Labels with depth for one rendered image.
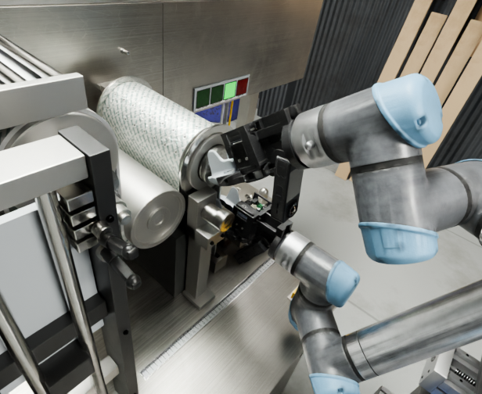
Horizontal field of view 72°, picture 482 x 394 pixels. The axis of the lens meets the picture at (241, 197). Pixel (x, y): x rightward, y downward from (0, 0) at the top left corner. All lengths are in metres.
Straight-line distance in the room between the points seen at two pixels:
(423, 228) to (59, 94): 0.38
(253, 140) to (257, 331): 0.47
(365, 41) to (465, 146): 1.22
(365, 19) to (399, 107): 3.00
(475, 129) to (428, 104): 2.90
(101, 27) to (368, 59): 2.79
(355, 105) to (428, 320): 0.37
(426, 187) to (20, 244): 0.39
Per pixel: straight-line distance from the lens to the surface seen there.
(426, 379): 1.14
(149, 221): 0.59
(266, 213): 0.67
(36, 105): 0.37
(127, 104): 0.71
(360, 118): 0.38
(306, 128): 0.41
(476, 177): 0.47
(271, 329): 0.82
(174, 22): 0.91
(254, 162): 0.47
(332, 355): 0.65
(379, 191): 0.37
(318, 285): 0.64
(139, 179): 0.60
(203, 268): 0.75
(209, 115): 3.52
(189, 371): 0.75
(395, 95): 0.37
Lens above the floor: 1.59
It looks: 38 degrees down
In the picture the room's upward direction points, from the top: 10 degrees clockwise
